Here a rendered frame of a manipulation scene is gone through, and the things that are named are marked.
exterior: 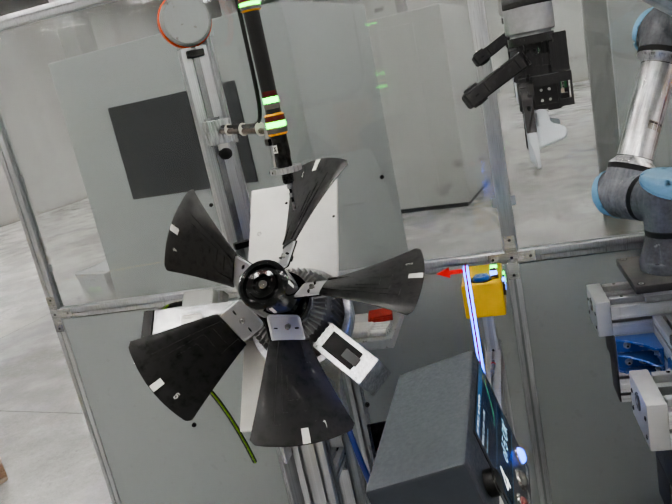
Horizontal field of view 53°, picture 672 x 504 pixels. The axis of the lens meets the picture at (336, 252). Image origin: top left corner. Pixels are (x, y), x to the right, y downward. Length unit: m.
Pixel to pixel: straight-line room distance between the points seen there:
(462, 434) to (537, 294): 1.54
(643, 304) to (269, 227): 0.98
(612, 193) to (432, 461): 1.21
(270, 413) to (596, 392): 1.27
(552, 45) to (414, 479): 0.70
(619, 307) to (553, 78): 0.78
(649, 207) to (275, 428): 0.99
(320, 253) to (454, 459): 1.19
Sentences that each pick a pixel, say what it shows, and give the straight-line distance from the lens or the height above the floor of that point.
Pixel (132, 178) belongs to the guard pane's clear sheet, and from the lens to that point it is 2.47.
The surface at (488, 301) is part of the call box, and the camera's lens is 1.72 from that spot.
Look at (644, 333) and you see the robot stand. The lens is 1.78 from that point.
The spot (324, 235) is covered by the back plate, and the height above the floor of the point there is 1.23.
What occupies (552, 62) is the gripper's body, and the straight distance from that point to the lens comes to 1.13.
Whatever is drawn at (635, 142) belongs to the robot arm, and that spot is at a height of 1.33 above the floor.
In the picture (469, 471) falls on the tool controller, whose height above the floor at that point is 1.24.
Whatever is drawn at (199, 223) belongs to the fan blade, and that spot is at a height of 1.35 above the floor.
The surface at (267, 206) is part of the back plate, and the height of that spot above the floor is 1.32.
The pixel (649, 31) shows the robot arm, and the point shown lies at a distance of 1.89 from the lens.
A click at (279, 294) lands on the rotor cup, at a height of 1.20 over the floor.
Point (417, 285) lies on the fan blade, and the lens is 1.44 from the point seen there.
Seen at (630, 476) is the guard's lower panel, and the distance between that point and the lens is 2.56.
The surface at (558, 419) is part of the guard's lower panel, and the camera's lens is 2.43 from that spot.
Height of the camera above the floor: 1.62
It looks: 14 degrees down
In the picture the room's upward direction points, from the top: 12 degrees counter-clockwise
